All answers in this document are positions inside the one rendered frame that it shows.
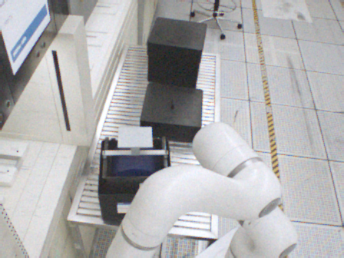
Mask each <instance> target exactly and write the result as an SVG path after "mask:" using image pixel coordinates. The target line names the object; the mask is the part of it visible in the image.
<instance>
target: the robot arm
mask: <svg viewBox="0 0 344 258"><path fill-rule="evenodd" d="M192 148H193V154H194V155H195V157H196V159H197V160H198V161H199V163H200V166H201V167H199V166H195V165H190V164H179V165H174V166H171V167H167V168H164V169H163V170H160V171H158V172H156V173H155V174H153V175H150V176H149V177H148V178H147V179H146V180H145V181H144V182H143V183H142V184H141V187H140V189H139V191H138V192H137V193H136V195H135V197H134V199H133V201H132V203H131V205H130V207H129V209H128V210H127V212H126V214H125V217H124V219H123V221H122V223H121V225H120V226H119V228H118V230H117V233H116V235H115V237H114V240H113V242H112V244H111V246H110V247H109V249H108V251H107V254H106V258H152V257H153V255H154V254H155V253H156V252H157V250H158V249H159V247H160V245H161V243H162V241H163V240H164V239H165V237H166V236H167V234H168V233H169V231H170V229H171V228H172V227H173V225H174V224H175V223H176V222H177V220H178V219H179V218H180V216H182V215H183V214H185V213H189V212H202V213H210V214H213V215H216V216H219V217H226V218H228V219H232V220H237V221H238V223H239V224H240V225H241V227H240V228H239V229H237V230H236V232H235V234H234V235H233V238H232V240H231V242H230V245H229V246H228V248H226V249H224V250H221V251H220V252H219V253H218V254H217V255H216V256H215V257H214V258H283V257H284V256H286V255H288V254H289V253H291V252H292V251H293V250H294V248H295V247H296V245H297V241H298V235H297V230H296V228H295V227H294V226H293V224H292V222H291V220H289V219H288V218H287V216H286V215H285V213H284V212H283V211H282V210H281V209H280V208H279V207H278V205H279V203H280V199H281V196H282V190H281V184H280V181H279V179H278V178H277V176H276V175H275V174H274V172H273V171H272V170H271V169H270V168H269V167H268V166H267V165H266V164H265V162H264V160H263V159H262V158H260V157H259V156H258V155H257V154H256V153H255V152H254V150H253V148H252V147H251V146H250V145H249V144H248V143H247V142H245V141H244V140H243V139H242V137H241V136H240V135H239V134H238V133H237V132H236V131H235V130H234V129H233V128H232V127H231V126H229V125H228V124H224V123H220V122H212V123H209V124H207V125H205V126H204V127H202V128H201V129H200V130H199V131H198V133H197V134H196V136H195V137H194V139H193V143H192Z"/></svg>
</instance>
